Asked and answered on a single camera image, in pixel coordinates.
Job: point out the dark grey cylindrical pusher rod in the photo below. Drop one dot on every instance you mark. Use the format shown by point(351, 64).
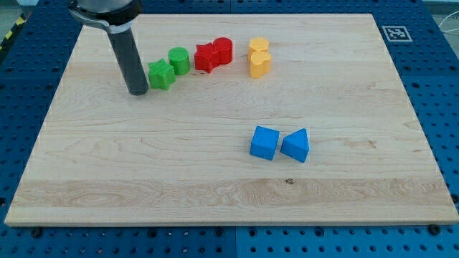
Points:
point(126, 53)

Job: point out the blue cube block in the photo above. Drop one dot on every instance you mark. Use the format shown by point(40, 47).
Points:
point(264, 142)

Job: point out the blue triangle block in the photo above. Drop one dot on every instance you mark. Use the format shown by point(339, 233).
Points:
point(296, 145)

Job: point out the green star block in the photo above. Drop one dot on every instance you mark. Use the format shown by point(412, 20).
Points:
point(161, 74)

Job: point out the green cylinder block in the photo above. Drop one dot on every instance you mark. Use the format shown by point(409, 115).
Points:
point(179, 59)

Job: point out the red star block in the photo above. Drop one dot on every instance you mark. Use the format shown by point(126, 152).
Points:
point(206, 57)

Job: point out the red cylinder block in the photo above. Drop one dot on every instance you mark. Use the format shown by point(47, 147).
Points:
point(224, 46)

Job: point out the yellow hexagon block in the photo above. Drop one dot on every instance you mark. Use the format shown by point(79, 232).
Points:
point(257, 44)

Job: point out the yellow heart block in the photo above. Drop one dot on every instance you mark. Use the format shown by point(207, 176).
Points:
point(260, 64)

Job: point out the light wooden board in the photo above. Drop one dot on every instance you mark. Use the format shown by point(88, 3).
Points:
point(181, 157)

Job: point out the white fiducial marker tag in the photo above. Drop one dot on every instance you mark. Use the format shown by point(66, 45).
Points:
point(396, 33)

